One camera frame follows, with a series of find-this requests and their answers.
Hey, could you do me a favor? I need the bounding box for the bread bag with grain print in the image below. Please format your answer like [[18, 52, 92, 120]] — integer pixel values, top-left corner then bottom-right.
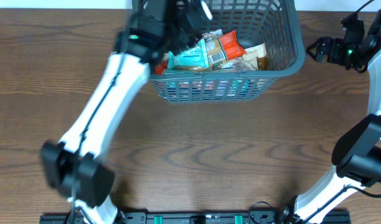
[[201, 29, 223, 40]]

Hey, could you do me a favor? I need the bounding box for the teal white wipes pouch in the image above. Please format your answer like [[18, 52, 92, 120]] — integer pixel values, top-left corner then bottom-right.
[[167, 39, 209, 69]]

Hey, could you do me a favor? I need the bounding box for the red orange cracker pack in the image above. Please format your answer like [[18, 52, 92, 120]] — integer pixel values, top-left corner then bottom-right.
[[155, 30, 246, 75]]

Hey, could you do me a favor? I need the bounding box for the clear brown pastry bag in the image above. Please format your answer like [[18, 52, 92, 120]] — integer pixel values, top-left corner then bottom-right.
[[221, 44, 270, 72]]

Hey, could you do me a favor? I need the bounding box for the Kleenex tissue multipack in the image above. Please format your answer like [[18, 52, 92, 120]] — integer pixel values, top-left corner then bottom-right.
[[155, 79, 266, 102]]

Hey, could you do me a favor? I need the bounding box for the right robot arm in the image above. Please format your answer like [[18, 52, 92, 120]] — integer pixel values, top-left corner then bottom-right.
[[276, 10, 381, 223]]

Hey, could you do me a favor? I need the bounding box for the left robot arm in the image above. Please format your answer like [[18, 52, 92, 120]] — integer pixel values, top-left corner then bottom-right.
[[40, 0, 213, 223]]

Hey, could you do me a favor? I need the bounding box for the grey plastic laundry basket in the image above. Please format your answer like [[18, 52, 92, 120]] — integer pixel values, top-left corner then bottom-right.
[[150, 0, 305, 101]]

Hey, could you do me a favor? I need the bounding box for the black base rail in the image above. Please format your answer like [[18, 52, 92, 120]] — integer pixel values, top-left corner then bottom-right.
[[39, 208, 352, 224]]

